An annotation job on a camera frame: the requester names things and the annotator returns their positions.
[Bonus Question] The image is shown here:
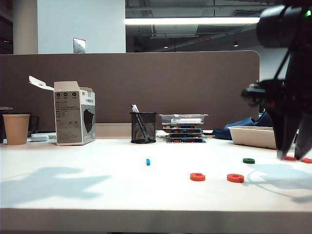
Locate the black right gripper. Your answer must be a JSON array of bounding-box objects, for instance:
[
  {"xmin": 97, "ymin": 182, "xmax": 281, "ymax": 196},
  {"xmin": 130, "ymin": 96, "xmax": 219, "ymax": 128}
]
[{"xmin": 240, "ymin": 70, "xmax": 312, "ymax": 161}]

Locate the flat letter magnet pack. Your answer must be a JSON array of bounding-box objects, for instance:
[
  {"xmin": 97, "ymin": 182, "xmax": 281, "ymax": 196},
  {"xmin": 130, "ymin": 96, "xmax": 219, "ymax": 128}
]
[
  {"xmin": 169, "ymin": 128, "xmax": 204, "ymax": 134},
  {"xmin": 167, "ymin": 133, "xmax": 204, "ymax": 139},
  {"xmin": 162, "ymin": 124, "xmax": 204, "ymax": 130},
  {"xmin": 165, "ymin": 137, "xmax": 208, "ymax": 144}
]

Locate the beige oblong tray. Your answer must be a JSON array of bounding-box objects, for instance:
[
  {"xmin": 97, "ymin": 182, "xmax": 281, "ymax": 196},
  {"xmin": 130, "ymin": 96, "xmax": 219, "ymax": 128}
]
[{"xmin": 228, "ymin": 126, "xmax": 277, "ymax": 150}]

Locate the dark blue fabric bag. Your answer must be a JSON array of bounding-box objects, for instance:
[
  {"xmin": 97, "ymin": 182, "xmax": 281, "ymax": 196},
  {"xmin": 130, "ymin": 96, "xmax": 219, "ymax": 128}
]
[{"xmin": 212, "ymin": 111, "xmax": 273, "ymax": 141}]

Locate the clear plastic tray pack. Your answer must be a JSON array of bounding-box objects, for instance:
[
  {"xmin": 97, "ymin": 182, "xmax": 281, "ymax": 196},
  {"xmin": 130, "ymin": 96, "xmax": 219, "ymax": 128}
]
[{"xmin": 158, "ymin": 113, "xmax": 209, "ymax": 126}]

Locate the brown desk partition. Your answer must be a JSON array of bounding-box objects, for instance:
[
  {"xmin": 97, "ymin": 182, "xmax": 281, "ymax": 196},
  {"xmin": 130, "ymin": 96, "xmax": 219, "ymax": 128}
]
[{"xmin": 0, "ymin": 50, "xmax": 260, "ymax": 141}]

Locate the black mesh pen holder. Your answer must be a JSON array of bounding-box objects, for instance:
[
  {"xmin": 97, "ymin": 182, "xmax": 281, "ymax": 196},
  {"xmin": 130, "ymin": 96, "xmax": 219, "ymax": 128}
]
[{"xmin": 129, "ymin": 112, "xmax": 157, "ymax": 144}]

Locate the long ceiling light strip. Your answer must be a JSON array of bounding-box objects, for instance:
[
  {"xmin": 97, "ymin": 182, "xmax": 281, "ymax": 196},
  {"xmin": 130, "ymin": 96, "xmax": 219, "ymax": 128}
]
[{"xmin": 124, "ymin": 16, "xmax": 261, "ymax": 26}]

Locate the black and white pen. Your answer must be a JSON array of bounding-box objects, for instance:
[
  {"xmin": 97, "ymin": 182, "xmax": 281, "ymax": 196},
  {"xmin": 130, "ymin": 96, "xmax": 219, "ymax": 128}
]
[{"xmin": 131, "ymin": 104, "xmax": 150, "ymax": 142}]

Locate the white grey mask box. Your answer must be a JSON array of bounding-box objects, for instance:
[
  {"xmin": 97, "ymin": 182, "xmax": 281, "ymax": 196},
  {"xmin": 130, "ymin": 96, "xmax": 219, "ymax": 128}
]
[{"xmin": 28, "ymin": 75, "xmax": 96, "ymax": 146}]

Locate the small white case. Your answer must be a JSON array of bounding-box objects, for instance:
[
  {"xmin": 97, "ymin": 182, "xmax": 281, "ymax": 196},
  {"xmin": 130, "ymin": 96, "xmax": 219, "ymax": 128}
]
[{"xmin": 30, "ymin": 134, "xmax": 50, "ymax": 142}]

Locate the dark drinking glass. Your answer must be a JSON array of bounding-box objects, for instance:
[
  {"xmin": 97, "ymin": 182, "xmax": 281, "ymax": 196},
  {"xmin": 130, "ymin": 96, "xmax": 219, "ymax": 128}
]
[{"xmin": 27, "ymin": 115, "xmax": 39, "ymax": 137}]

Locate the brown paper cup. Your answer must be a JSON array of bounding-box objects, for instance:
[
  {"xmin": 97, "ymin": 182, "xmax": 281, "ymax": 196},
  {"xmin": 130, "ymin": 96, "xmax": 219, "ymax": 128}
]
[{"xmin": 2, "ymin": 114, "xmax": 31, "ymax": 146}]

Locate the dark lidded container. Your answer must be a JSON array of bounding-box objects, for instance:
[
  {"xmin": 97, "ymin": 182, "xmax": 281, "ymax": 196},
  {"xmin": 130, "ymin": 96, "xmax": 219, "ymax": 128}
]
[{"xmin": 0, "ymin": 106, "xmax": 14, "ymax": 144}]

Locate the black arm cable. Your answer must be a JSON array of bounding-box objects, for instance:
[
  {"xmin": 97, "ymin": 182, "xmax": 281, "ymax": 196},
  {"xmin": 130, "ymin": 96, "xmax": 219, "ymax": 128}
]
[{"xmin": 273, "ymin": 50, "xmax": 292, "ymax": 81}]

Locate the metal wall plate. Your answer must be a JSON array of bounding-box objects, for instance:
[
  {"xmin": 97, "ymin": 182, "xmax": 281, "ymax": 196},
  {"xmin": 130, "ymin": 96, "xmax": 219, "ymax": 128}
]
[{"xmin": 73, "ymin": 38, "xmax": 86, "ymax": 54}]

